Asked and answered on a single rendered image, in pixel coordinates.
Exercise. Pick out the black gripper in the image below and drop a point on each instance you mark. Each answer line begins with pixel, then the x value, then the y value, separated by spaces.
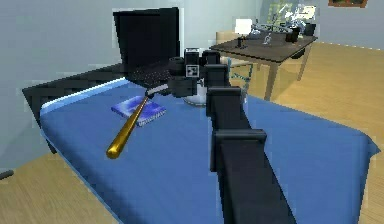
pixel 181 86

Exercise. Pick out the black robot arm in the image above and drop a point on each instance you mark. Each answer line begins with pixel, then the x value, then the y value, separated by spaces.
pixel 246 173

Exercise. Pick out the white round bowl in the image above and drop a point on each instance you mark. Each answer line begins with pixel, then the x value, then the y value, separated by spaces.
pixel 197 99

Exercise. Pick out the pale wooden chair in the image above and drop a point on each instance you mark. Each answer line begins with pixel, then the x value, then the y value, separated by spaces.
pixel 225 36

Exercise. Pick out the golden baseball bat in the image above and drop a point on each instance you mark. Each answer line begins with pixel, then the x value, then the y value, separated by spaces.
pixel 121 141

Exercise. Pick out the black box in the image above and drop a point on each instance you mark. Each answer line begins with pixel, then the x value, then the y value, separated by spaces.
pixel 292 35
pixel 310 29

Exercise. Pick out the blue book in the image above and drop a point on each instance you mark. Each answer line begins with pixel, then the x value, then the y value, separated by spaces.
pixel 154 111

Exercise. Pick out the brown framed wall picture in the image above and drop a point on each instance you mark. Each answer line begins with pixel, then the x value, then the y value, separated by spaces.
pixel 348 2

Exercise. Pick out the black open laptop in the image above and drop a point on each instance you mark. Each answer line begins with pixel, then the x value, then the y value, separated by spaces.
pixel 146 36

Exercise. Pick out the bed with blue cover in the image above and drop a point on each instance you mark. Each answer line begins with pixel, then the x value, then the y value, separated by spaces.
pixel 166 166

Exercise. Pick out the black bar shape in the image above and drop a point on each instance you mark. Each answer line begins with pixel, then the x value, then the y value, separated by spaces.
pixel 6 174

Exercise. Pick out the dark brown wooden table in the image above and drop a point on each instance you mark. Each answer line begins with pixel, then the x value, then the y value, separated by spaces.
pixel 266 53

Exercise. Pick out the green framed window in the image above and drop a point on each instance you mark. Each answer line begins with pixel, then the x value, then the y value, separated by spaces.
pixel 293 11

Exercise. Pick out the small grey statue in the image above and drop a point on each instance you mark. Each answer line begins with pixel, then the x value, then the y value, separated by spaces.
pixel 266 39

